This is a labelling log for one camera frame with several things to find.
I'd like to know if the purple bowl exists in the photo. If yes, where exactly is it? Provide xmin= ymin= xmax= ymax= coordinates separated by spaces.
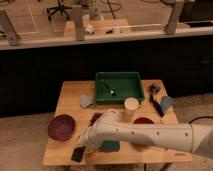
xmin=47 ymin=114 xmax=76 ymax=141

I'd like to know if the black handled brush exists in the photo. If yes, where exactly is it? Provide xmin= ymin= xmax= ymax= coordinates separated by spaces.
xmin=149 ymin=84 xmax=164 ymax=117

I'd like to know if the black office chair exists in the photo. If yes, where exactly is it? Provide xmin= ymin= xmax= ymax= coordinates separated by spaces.
xmin=46 ymin=0 xmax=71 ymax=21

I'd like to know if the white cup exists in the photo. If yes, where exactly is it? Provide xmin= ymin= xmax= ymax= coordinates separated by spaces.
xmin=124 ymin=97 xmax=139 ymax=116

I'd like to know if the grey folded cloth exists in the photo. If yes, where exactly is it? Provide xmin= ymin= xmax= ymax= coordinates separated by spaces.
xmin=80 ymin=94 xmax=96 ymax=109

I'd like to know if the orange red bowl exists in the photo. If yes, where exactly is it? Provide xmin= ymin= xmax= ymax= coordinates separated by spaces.
xmin=133 ymin=117 xmax=154 ymax=124

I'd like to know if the blue dustpan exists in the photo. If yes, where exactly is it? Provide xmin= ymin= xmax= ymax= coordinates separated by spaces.
xmin=160 ymin=96 xmax=174 ymax=111

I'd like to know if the black floor cable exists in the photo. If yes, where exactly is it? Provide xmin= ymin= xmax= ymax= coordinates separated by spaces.
xmin=188 ymin=115 xmax=213 ymax=126

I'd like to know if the wooden table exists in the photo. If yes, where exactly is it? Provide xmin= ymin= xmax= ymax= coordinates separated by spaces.
xmin=43 ymin=80 xmax=192 ymax=166

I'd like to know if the metal spoon in tray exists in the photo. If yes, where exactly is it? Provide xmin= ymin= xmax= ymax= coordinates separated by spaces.
xmin=104 ymin=82 xmax=116 ymax=96

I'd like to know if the bunch of dark grapes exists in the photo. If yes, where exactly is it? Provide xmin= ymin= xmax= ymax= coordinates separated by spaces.
xmin=88 ymin=113 xmax=103 ymax=126

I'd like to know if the green sponge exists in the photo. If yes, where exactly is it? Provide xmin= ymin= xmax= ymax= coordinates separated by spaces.
xmin=99 ymin=141 xmax=120 ymax=152

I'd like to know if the green plastic tray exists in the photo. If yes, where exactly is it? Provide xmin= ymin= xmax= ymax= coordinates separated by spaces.
xmin=94 ymin=72 xmax=145 ymax=104

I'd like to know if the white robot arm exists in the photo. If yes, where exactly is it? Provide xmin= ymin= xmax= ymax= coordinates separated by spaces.
xmin=79 ymin=109 xmax=213 ymax=159

